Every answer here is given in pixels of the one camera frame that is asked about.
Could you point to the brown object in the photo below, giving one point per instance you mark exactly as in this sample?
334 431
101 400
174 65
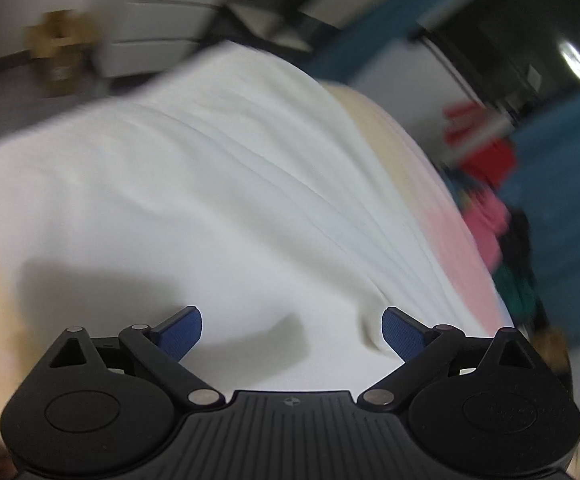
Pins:
59 50

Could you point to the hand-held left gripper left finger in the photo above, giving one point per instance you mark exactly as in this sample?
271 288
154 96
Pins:
182 332

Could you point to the narrow blue curtain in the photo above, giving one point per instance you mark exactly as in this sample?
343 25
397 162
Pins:
360 55

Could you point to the pink garment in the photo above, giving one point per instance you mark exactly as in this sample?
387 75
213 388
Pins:
487 215

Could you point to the red garment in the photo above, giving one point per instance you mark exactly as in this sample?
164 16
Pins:
485 155

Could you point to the pastel bed sheet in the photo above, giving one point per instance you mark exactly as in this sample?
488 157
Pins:
410 170

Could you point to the brown paper bag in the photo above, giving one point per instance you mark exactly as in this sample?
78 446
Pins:
555 350

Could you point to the wide blue curtain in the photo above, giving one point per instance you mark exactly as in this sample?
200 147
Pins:
570 185

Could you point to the black garment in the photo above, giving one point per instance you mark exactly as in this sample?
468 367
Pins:
517 250

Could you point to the white dresser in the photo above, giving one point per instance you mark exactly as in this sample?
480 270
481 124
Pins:
169 25

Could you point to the green garment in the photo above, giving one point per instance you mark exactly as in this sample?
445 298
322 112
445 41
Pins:
515 290

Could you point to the white pants with black stripe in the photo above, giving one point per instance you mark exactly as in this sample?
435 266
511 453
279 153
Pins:
219 185

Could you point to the dark window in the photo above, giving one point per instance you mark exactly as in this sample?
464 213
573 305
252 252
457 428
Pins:
520 25

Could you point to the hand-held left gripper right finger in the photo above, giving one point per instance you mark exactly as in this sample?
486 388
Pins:
402 332

